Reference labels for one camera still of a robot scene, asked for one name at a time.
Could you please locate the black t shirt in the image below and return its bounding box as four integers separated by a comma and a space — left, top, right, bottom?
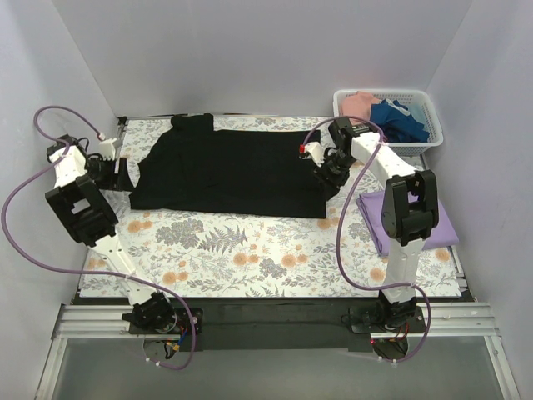
129, 114, 326, 219

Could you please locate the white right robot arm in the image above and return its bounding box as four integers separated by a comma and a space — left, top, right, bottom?
299, 117, 439, 333

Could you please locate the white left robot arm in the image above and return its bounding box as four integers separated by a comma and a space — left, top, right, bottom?
45, 135, 177, 333

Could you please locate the folded purple t shirt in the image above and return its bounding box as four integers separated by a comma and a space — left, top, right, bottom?
356, 191, 459, 257

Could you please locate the pink t shirt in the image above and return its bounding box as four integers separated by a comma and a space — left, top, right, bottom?
340, 91, 381, 125

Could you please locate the blue t shirt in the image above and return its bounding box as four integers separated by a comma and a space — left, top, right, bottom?
370, 98, 430, 143

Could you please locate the floral patterned table mat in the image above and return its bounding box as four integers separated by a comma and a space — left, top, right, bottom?
78, 116, 465, 298

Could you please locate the white plastic laundry basket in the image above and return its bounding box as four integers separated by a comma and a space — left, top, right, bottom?
332, 87, 445, 157

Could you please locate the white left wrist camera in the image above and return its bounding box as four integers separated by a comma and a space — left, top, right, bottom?
98, 137, 122, 161

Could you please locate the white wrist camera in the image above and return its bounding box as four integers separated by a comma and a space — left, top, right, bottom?
299, 142, 325, 166
98, 137, 122, 161

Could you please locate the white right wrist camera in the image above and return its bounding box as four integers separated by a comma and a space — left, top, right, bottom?
299, 142, 325, 166

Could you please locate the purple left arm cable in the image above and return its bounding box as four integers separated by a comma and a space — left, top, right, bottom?
2, 105, 197, 371

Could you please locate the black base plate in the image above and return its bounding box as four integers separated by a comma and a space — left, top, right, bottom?
122, 299, 426, 354

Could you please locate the aluminium frame rail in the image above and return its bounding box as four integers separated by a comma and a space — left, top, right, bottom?
35, 302, 521, 399

